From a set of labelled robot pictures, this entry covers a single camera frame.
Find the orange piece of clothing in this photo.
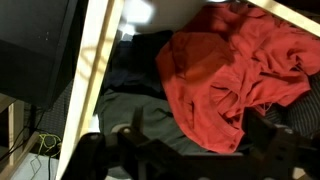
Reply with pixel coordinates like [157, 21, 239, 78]
[155, 2, 320, 154]

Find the dark navy clothing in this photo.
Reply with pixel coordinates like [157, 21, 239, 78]
[103, 29, 174, 100]

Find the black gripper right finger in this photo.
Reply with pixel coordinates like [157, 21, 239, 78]
[239, 108, 320, 180]

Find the wooden desk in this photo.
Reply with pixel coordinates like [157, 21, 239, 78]
[0, 94, 41, 180]

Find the wooden drawer with dark clothes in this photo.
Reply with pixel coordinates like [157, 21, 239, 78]
[54, 0, 320, 180]

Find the dark green clothing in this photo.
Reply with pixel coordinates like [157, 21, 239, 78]
[94, 89, 244, 180]

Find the black cube box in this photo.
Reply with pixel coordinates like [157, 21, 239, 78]
[0, 0, 89, 110]

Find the grey striped clothing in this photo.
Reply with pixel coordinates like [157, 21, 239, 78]
[263, 71, 320, 138]

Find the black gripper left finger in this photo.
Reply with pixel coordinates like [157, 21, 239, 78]
[61, 106, 188, 180]

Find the yellow green cable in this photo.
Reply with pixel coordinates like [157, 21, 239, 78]
[36, 132, 63, 158]

